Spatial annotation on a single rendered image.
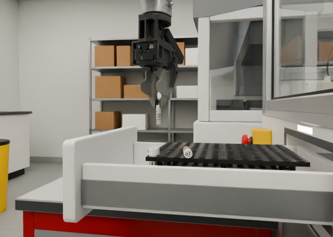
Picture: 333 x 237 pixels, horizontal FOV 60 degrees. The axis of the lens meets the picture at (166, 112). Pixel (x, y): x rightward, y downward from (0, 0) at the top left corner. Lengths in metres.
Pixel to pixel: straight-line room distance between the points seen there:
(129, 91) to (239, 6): 3.24
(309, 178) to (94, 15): 4.99
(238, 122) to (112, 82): 3.33
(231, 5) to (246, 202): 1.08
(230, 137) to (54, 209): 0.82
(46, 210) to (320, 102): 0.60
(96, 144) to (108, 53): 4.08
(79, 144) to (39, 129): 5.06
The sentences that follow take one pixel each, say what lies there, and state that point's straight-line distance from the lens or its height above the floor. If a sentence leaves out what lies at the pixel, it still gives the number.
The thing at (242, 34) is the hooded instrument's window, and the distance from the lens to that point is 1.35.
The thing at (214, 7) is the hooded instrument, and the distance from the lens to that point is 1.36.
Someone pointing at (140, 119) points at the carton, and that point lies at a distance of 4.30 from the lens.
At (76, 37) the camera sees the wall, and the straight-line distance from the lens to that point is 5.26.
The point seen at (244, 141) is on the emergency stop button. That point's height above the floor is 0.88.
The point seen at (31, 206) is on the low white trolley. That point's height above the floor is 0.74.
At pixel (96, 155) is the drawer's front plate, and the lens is 0.46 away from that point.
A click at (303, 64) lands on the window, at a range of 0.59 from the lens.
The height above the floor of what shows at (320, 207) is 0.85.
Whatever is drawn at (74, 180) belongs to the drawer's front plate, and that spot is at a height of 0.88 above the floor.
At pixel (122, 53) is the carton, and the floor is 1.75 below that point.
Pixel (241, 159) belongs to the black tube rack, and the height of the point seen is 0.90.
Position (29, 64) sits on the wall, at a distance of 5.59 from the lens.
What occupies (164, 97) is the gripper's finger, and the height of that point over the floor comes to 0.99.
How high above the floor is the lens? 0.97
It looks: 1 degrees down
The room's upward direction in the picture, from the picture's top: straight up
